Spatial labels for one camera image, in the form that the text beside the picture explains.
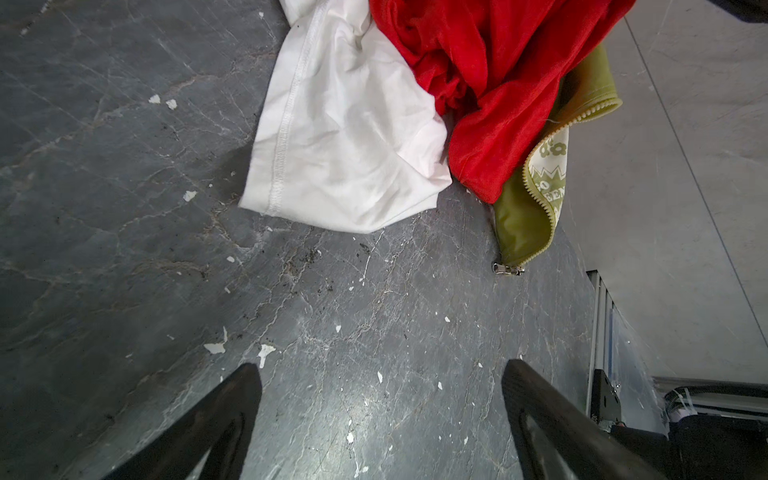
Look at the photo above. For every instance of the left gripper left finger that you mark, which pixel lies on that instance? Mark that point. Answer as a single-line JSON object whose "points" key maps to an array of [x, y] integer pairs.
{"points": [[216, 433]]}

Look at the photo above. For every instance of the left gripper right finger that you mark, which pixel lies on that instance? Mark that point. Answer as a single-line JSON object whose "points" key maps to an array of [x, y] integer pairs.
{"points": [[588, 452]]}

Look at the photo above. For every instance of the red cloth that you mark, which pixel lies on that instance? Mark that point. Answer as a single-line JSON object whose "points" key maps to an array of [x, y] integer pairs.
{"points": [[495, 66]]}

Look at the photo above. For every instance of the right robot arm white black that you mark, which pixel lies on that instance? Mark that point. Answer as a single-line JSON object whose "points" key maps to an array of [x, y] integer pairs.
{"points": [[716, 431]]}

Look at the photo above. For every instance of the white cloth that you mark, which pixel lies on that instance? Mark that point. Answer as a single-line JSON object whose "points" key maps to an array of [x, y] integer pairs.
{"points": [[347, 140]]}

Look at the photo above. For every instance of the green zippered jacket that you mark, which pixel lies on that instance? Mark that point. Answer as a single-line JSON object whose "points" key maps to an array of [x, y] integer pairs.
{"points": [[528, 210]]}

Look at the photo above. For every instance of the aluminium frame profiles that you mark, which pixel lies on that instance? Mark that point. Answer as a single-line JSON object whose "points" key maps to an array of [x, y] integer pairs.
{"points": [[621, 390]]}

